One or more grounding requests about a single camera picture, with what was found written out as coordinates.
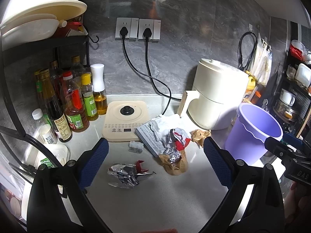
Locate silver foil snack bag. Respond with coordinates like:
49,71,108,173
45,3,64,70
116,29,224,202
107,163,156,189

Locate brown paper bag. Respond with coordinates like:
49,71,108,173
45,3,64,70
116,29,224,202
159,150,188,176

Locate foil ball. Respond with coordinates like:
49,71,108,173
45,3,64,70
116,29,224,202
163,148,181,164

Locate red white wrapper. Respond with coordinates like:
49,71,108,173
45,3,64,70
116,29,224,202
170,128,191,151

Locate red plastic scrap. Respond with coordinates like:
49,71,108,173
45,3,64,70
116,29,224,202
135,160,149,174

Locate white paper wrapper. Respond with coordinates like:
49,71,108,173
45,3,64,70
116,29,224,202
149,116,174,148

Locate person's right hand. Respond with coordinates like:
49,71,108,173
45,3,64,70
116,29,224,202
284,182,310,224

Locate steel pot with lid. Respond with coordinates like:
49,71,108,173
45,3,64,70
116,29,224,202
273,100,298,123

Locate purple plastic bucket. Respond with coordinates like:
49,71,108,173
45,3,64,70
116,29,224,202
225,103,283,165

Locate white enamel mug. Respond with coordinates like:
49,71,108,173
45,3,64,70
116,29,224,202
279,88,295,107

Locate white plastic container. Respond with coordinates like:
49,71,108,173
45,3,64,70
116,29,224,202
295,63,311,87

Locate small white cap bottle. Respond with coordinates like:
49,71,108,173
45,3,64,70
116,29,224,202
32,108,58,144

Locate yellow detergent bottle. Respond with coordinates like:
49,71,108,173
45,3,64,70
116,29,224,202
242,71,256,102

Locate dark soy sauce bottle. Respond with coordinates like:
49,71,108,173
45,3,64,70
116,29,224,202
39,68,72,143

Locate hanging white plastic bags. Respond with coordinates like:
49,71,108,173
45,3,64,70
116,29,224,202
249,33,272,87

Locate small crumpled brown paper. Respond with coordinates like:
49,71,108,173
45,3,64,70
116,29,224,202
190,129,211,147

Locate cream air fryer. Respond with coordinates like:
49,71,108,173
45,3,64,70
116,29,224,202
177,58,248,130

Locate black dish rack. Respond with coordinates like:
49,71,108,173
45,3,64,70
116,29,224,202
273,21,310,137

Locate yellow cap green label bottle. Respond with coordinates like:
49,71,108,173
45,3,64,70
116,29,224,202
81,73,99,121

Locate cream induction cooktop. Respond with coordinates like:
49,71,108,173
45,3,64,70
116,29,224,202
102,100,150,142

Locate red cap oil bottle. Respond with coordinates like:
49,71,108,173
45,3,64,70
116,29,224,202
60,71,89,133

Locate white top oil sprayer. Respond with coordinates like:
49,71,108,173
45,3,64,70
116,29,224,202
91,64,107,115

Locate black metal shelf rack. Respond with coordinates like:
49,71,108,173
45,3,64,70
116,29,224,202
0,32,100,199

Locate white shallow bowl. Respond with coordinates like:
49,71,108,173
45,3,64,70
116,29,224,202
1,14,67,50

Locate cream plastic basin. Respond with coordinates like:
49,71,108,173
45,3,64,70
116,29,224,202
1,0,87,26

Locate hanging black cable loop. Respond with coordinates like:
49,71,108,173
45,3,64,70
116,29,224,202
237,31,258,72

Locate right wall socket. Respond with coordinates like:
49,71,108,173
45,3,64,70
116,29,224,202
138,19,161,41

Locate wall socket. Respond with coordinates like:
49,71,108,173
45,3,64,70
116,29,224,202
115,17,139,39
138,19,161,41

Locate right black power cable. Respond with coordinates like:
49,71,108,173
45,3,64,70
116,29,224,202
142,28,172,116

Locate black power cable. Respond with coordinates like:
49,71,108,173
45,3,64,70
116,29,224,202
120,26,183,102
142,28,172,116

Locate left black power cable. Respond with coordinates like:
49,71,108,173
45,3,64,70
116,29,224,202
120,26,183,102

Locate left wall socket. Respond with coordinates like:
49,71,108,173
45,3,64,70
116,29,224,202
115,17,139,39

